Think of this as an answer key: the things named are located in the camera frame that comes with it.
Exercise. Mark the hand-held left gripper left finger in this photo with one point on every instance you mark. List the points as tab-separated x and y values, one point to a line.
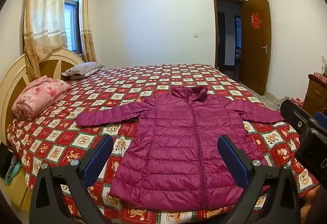
99	160

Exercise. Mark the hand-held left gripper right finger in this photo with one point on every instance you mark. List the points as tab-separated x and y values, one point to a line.
233	160

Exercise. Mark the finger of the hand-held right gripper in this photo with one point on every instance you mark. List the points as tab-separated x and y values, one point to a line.
322	118
293	114

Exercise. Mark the purple puffer jacket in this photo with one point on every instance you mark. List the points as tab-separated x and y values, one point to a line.
178	142

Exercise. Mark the person's right forearm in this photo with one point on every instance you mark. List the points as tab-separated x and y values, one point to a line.
310	203

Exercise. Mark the red cloth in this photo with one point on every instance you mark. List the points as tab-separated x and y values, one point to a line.
298	103

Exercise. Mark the wooden cabinet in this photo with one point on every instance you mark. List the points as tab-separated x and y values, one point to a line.
315	93

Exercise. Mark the brown wooden door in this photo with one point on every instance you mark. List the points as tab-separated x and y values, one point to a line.
255	60

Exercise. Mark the teal cloth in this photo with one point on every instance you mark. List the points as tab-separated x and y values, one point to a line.
14	171

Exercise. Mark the pink floral folded quilt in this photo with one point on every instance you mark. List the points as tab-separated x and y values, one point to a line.
38	96

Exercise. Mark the striped pillow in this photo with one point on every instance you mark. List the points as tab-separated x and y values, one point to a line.
83	69

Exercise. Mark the red patterned bed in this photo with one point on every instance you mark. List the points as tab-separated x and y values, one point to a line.
153	78

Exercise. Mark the red paper door decoration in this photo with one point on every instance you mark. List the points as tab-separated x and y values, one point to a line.
254	20

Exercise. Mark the cream wooden headboard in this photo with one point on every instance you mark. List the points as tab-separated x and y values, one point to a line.
15	78

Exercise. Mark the narrow beige curtain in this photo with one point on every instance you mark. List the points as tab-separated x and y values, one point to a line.
86	17

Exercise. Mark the window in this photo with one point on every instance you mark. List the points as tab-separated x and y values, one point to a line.
72	9

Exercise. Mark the wide beige sheer curtain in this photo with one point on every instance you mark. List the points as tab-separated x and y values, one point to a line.
44	14

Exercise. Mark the dark wooden door frame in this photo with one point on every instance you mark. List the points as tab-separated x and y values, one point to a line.
215	30

